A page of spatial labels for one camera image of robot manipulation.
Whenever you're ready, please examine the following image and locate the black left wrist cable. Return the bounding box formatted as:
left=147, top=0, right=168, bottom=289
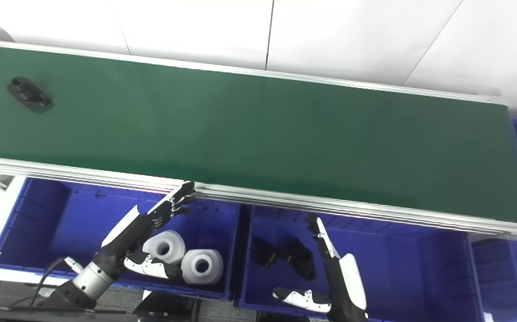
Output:
left=29, top=257, right=69, bottom=305

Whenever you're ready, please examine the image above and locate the black plastic flanged part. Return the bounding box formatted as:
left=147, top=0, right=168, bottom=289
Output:
left=251, top=236, right=282, bottom=268
left=7, top=76, right=54, bottom=113
left=281, top=238, right=317, bottom=282

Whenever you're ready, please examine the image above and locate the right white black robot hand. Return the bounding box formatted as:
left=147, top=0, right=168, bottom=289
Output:
left=272, top=212, right=370, bottom=322

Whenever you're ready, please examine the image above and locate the white cylindrical roll part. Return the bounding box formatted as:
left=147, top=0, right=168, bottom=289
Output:
left=142, top=229, right=188, bottom=266
left=181, top=249, right=224, bottom=286

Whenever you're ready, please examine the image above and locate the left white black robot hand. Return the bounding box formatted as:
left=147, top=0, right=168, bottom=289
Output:
left=94, top=181, right=198, bottom=281

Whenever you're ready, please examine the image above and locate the green conveyor belt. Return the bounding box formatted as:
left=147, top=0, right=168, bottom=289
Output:
left=0, top=38, right=517, bottom=243

